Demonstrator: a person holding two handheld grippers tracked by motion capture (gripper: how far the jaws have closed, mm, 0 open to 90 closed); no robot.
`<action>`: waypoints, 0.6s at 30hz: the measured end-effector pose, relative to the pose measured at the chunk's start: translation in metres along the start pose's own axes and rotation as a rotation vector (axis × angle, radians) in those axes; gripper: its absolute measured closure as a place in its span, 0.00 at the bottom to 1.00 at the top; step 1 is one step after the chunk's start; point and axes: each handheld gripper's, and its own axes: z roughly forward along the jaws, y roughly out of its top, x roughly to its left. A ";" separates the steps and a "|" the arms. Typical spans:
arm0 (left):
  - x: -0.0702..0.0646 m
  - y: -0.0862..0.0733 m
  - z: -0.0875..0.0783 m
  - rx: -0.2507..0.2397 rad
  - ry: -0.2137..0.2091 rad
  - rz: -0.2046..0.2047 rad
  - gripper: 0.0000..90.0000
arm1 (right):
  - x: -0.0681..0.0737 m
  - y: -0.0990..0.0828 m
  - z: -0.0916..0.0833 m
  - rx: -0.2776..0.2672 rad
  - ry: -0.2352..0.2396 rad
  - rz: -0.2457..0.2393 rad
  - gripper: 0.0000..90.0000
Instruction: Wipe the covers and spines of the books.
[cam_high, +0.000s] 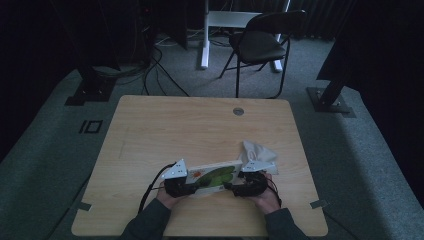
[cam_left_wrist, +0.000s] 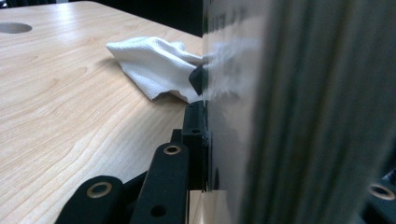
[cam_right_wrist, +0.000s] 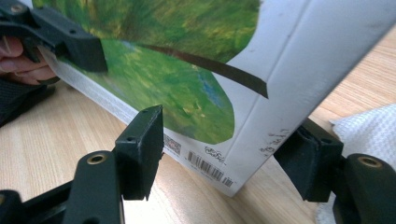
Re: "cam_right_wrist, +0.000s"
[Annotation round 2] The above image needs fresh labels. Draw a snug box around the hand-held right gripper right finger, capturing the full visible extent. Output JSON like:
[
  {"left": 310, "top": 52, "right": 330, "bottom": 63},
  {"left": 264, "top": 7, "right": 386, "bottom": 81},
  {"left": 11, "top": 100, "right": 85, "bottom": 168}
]
[{"left": 273, "top": 117, "right": 346, "bottom": 203}]

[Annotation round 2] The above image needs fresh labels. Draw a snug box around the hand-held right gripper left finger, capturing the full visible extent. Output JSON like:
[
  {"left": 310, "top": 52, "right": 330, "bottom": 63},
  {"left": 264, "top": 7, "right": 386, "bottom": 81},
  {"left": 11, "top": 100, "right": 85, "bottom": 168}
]
[{"left": 113, "top": 105, "right": 165, "bottom": 202}]

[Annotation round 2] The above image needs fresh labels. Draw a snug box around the white book with green picture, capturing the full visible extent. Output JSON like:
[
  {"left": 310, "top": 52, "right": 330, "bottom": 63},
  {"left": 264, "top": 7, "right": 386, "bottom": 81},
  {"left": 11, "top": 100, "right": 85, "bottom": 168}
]
[{"left": 31, "top": 0, "right": 396, "bottom": 198}]

